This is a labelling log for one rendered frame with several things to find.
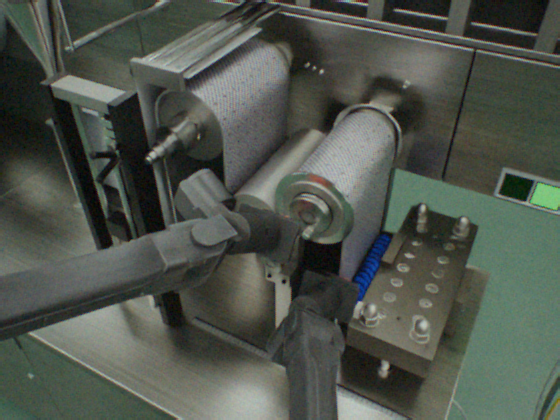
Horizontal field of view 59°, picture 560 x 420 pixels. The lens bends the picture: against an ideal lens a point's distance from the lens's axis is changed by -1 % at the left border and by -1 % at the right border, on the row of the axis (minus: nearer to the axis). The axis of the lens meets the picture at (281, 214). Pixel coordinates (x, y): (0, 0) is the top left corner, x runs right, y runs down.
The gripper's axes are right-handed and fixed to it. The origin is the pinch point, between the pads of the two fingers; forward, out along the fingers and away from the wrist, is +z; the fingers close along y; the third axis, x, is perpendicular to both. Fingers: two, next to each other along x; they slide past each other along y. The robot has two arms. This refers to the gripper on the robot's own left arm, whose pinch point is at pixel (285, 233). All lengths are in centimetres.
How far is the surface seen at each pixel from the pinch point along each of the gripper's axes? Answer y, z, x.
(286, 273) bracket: 0.6, 5.4, -7.4
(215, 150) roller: -17.8, 0.0, 9.3
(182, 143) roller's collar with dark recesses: -19.8, -7.4, 8.8
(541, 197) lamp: 37, 33, 21
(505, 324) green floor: 50, 163, -24
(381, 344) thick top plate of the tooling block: 19.3, 15.3, -14.8
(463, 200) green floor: 13, 221, 25
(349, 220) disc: 9.0, 2.5, 5.6
